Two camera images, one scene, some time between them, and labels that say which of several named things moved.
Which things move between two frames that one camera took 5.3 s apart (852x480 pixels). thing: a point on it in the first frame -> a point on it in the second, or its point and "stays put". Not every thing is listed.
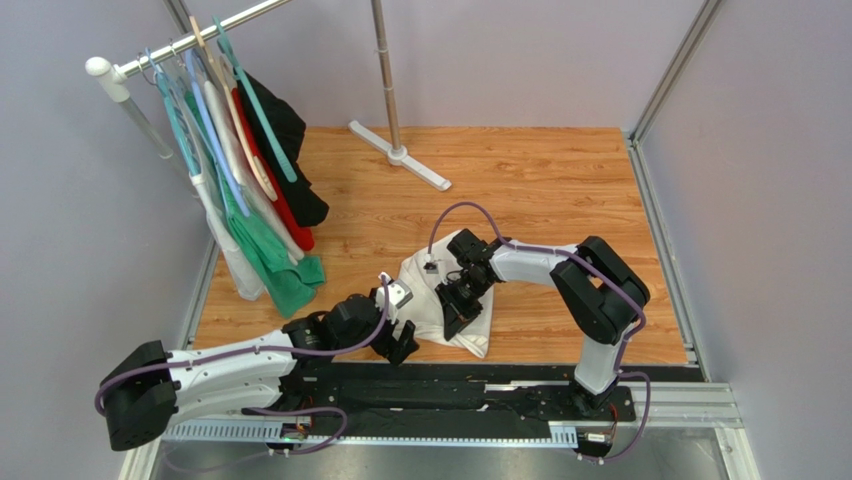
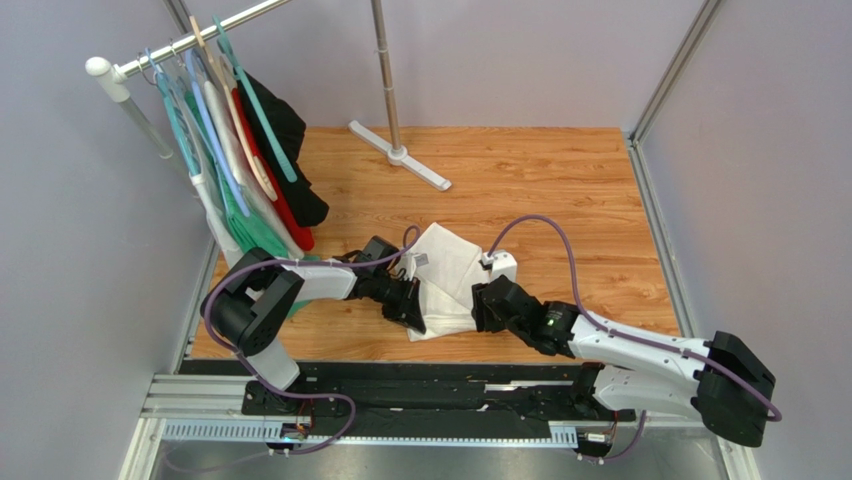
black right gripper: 456,305 -> 485,304
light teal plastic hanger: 175,116 stays put
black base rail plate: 393,396 stays put
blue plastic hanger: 192,58 stays put
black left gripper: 397,350 -> 408,309
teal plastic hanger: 253,99 stays put
